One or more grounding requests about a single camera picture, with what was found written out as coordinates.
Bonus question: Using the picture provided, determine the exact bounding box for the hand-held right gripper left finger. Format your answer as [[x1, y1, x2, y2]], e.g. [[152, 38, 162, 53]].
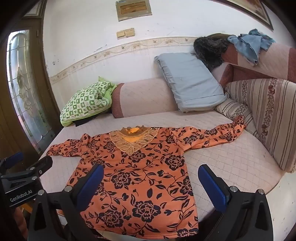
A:
[[28, 164, 104, 241]]

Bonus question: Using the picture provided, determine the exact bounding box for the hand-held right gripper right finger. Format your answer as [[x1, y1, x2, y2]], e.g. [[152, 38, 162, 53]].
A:
[[198, 164, 274, 241]]

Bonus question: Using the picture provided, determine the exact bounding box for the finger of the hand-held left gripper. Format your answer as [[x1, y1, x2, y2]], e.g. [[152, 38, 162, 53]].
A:
[[0, 152, 25, 172], [24, 155, 53, 174]]

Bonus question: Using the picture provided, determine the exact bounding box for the orange black floral shirt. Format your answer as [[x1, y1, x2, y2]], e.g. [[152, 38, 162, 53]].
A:
[[46, 115, 247, 239]]

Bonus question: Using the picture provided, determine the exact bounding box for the pink quilted mattress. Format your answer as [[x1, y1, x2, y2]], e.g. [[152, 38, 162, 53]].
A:
[[38, 110, 284, 232]]

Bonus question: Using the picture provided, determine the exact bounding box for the wooden stained glass door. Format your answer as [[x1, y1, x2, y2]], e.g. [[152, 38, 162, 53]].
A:
[[0, 0, 62, 163]]

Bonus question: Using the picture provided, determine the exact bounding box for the green patterned pillow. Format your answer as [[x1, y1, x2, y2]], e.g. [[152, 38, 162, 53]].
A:
[[60, 76, 117, 127]]

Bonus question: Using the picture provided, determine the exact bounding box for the small striped floral cushion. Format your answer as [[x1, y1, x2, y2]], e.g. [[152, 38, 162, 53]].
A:
[[214, 98, 259, 137]]

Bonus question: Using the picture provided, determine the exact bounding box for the large striped floral cushion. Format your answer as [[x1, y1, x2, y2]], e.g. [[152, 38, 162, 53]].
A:
[[225, 78, 296, 173]]

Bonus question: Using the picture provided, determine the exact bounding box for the pink brown bolster cushion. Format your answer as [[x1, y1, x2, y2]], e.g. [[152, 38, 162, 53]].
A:
[[111, 77, 178, 118]]

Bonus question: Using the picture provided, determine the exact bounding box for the grey blue pillow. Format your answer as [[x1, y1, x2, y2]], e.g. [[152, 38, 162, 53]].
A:
[[154, 52, 227, 113]]

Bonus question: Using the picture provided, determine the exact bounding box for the blue cloth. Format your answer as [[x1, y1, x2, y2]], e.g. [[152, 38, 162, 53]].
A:
[[227, 28, 276, 65]]

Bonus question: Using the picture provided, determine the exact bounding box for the small framed wall picture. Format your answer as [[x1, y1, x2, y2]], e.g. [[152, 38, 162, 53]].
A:
[[115, 0, 152, 22]]

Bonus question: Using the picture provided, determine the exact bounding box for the large framed wall picture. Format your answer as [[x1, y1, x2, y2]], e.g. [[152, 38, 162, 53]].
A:
[[217, 0, 274, 32]]

